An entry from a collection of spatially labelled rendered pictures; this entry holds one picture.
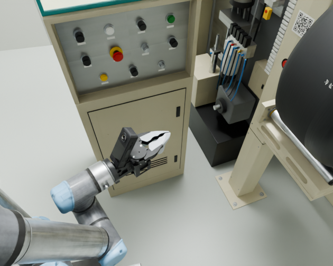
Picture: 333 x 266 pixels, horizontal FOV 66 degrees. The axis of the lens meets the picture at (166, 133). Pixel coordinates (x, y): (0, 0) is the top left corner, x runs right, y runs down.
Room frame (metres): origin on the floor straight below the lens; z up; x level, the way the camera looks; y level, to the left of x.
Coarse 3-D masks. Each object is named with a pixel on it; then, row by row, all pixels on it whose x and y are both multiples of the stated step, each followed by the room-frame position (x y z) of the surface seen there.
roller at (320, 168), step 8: (272, 112) 0.72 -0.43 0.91; (280, 120) 0.68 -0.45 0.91; (288, 128) 0.64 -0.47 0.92; (288, 136) 0.61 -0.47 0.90; (296, 144) 0.57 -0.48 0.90; (304, 152) 0.53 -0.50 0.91; (312, 160) 0.50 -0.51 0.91; (320, 168) 0.46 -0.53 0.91; (328, 168) 0.46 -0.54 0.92; (328, 176) 0.43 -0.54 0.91
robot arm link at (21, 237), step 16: (0, 208) 0.16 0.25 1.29; (0, 224) 0.13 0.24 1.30; (16, 224) 0.14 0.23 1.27; (32, 224) 0.16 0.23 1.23; (48, 224) 0.17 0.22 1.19; (64, 224) 0.19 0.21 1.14; (80, 224) 0.21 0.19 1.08; (96, 224) 0.24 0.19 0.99; (112, 224) 0.25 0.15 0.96; (0, 240) 0.11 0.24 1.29; (16, 240) 0.12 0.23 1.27; (32, 240) 0.13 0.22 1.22; (48, 240) 0.14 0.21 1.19; (64, 240) 0.15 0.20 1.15; (80, 240) 0.17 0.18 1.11; (96, 240) 0.18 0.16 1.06; (112, 240) 0.20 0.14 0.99; (0, 256) 0.10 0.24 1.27; (16, 256) 0.10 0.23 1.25; (32, 256) 0.11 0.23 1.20; (48, 256) 0.12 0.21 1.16; (64, 256) 0.13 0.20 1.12; (80, 256) 0.14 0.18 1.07; (96, 256) 0.16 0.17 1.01; (112, 256) 0.16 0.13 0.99
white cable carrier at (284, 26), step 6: (294, 0) 0.92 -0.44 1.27; (288, 6) 0.94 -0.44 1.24; (294, 6) 0.91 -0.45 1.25; (288, 12) 0.93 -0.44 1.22; (288, 18) 0.92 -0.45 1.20; (282, 24) 0.94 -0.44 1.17; (288, 24) 0.91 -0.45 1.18; (282, 30) 0.93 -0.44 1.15; (276, 36) 0.94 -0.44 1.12; (282, 36) 0.92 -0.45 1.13; (276, 42) 0.93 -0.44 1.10; (276, 48) 0.93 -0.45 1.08; (270, 54) 0.94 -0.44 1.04; (276, 54) 0.91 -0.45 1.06; (270, 60) 0.94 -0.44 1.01; (270, 66) 0.92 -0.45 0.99
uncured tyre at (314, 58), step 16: (320, 16) 0.67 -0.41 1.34; (320, 32) 0.60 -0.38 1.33; (304, 48) 0.60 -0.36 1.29; (320, 48) 0.57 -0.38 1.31; (288, 64) 0.61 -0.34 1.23; (304, 64) 0.56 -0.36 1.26; (320, 64) 0.53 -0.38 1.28; (288, 80) 0.58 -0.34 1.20; (304, 80) 0.54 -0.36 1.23; (320, 80) 0.51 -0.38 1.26; (288, 96) 0.56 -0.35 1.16; (304, 96) 0.51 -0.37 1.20; (320, 96) 0.48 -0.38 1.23; (288, 112) 0.54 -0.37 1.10; (304, 112) 0.49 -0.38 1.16; (320, 112) 0.45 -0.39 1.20; (304, 128) 0.47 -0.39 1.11; (320, 128) 0.43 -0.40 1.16; (304, 144) 0.47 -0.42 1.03; (320, 144) 0.42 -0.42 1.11; (320, 160) 0.43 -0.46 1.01
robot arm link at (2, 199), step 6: (0, 192) 0.23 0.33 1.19; (0, 198) 0.22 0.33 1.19; (6, 198) 0.23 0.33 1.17; (0, 204) 0.21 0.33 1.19; (6, 204) 0.22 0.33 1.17; (12, 204) 0.23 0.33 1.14; (18, 210) 0.23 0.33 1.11; (24, 216) 0.23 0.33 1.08; (30, 216) 0.25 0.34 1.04; (36, 216) 0.29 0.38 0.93; (42, 216) 0.29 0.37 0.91; (18, 264) 0.16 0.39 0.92; (24, 264) 0.16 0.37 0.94; (30, 264) 0.16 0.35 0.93
